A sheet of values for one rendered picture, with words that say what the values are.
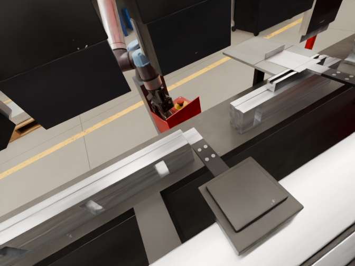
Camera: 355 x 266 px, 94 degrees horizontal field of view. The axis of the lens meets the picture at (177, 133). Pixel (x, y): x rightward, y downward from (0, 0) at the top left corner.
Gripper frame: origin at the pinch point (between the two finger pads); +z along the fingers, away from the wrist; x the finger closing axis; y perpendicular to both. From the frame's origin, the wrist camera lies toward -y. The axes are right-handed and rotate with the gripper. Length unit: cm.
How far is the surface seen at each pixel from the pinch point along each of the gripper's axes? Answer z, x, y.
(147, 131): 67, 7, -89
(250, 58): -23.1, 27.0, 30.6
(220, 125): -10.2, 4.1, 34.5
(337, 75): -21, 27, 56
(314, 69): -22, 28, 50
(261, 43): -23, 40, 27
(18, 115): 26, -112, -247
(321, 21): -33, 29, 48
